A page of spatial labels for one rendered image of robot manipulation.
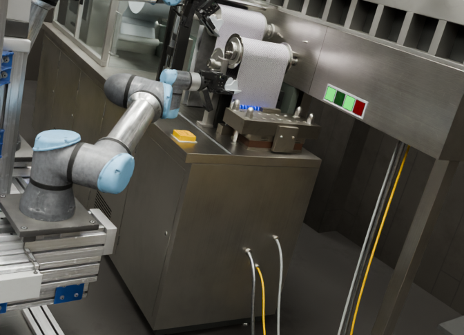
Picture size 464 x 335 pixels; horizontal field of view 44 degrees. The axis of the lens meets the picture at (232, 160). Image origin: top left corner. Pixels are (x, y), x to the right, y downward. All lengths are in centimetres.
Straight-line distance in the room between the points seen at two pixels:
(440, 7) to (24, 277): 155
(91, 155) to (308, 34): 134
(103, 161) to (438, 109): 113
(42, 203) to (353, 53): 135
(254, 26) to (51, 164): 140
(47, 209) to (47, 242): 10
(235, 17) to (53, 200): 136
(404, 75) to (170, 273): 118
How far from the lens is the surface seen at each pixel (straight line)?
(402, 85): 215
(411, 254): 232
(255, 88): 248
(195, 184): 219
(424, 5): 216
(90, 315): 270
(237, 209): 234
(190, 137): 224
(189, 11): 228
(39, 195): 162
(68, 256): 172
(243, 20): 265
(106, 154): 155
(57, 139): 157
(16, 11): 171
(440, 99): 204
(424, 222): 227
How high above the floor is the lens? 157
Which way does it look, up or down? 18 degrees down
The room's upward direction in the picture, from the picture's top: 14 degrees clockwise
